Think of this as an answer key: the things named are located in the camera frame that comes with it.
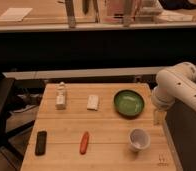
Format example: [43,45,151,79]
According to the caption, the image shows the white plastic bottle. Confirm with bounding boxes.
[56,82,67,110]

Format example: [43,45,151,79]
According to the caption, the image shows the black chair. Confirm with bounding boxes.
[0,78,35,160]

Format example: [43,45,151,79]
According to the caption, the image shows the green bowl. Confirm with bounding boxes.
[113,90,145,117]

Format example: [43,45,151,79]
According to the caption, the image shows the black rectangular remote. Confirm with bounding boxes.
[35,131,47,156]

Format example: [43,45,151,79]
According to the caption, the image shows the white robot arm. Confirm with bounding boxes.
[151,62,196,125]

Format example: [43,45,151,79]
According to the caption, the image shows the white paper sheet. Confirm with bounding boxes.
[0,8,32,22]

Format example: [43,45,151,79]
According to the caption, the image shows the red pepper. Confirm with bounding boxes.
[80,132,89,155]

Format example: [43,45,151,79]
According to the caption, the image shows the white sponge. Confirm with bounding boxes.
[87,95,99,110]

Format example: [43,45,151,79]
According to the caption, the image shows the white paper cup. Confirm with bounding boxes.
[129,128,150,152]

